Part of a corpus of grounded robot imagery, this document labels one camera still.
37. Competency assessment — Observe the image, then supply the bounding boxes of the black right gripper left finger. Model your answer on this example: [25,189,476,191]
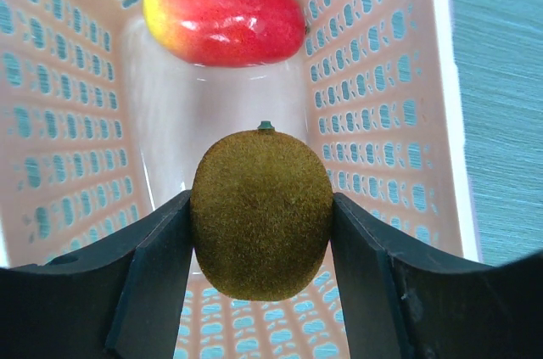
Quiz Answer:
[1,191,193,358]

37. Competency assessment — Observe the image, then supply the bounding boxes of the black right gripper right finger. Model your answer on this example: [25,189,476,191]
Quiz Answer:
[331,194,542,358]

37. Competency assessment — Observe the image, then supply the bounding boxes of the brown kiwi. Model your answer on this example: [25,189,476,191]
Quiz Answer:
[190,121,333,301]

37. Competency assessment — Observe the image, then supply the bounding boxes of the pink plastic basket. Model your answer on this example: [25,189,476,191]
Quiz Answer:
[0,0,483,359]

